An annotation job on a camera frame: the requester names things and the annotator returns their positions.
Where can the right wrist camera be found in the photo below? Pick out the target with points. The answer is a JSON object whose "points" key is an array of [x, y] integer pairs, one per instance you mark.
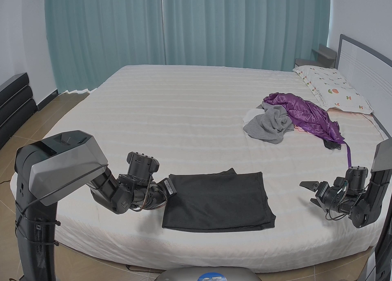
{"points": [[339, 181]]}

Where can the bed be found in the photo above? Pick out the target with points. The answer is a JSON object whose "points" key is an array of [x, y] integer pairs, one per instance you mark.
{"points": [[183, 105]]}

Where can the white printed pillow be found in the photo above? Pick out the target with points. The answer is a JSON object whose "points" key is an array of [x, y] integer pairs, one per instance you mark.
{"points": [[332, 87]]}

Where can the small black garment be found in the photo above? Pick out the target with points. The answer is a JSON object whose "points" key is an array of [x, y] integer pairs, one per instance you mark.
{"points": [[331, 145]]}

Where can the purple garment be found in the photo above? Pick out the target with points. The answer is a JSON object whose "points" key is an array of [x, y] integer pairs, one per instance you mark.
{"points": [[309, 114]]}

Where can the grey bedside table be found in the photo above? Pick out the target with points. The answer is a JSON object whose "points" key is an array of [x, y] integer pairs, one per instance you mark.
{"points": [[321, 55]]}

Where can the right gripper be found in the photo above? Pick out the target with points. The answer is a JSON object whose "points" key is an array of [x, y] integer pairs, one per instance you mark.
{"points": [[330, 200]]}

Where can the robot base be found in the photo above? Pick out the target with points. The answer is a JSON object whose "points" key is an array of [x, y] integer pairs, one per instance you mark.
{"points": [[183, 275]]}

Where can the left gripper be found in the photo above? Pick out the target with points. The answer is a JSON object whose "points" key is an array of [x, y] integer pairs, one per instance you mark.
{"points": [[159, 195]]}

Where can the white garment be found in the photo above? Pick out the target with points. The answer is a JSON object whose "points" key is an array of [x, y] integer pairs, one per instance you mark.
{"points": [[251, 115]]}

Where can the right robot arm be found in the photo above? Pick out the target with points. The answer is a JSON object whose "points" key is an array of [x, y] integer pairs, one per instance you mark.
{"points": [[370, 200]]}

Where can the black T-shirt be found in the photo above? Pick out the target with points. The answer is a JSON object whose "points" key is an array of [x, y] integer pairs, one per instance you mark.
{"points": [[217, 200]]}

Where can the black chest of drawers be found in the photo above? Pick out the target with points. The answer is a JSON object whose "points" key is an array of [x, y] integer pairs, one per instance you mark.
{"points": [[15, 102]]}

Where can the blue-green curtain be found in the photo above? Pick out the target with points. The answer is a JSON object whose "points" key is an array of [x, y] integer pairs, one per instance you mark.
{"points": [[245, 16], [104, 22]]}

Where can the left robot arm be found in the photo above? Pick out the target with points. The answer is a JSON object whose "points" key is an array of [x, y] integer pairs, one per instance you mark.
{"points": [[67, 160]]}

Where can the pink garment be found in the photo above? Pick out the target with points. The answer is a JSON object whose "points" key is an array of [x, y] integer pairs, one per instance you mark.
{"points": [[297, 127]]}

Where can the grey garment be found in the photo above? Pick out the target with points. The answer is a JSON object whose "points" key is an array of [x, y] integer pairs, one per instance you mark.
{"points": [[269, 125]]}

